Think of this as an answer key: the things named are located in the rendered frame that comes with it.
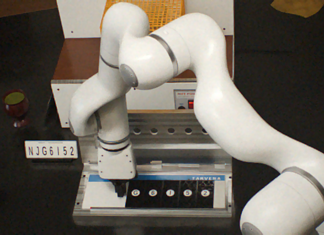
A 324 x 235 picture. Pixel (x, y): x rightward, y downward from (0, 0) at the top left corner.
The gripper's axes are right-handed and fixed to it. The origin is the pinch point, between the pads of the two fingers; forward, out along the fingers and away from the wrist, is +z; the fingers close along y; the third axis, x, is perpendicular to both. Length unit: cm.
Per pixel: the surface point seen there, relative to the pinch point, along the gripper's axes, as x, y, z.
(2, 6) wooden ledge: 100, -62, -16
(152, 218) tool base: -6.9, 9.4, 4.8
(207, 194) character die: -0.3, 24.4, 1.5
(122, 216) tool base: -7.0, 1.3, 4.3
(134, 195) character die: -0.9, 4.1, 1.7
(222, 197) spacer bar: -1.2, 28.5, 1.9
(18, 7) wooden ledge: 99, -55, -16
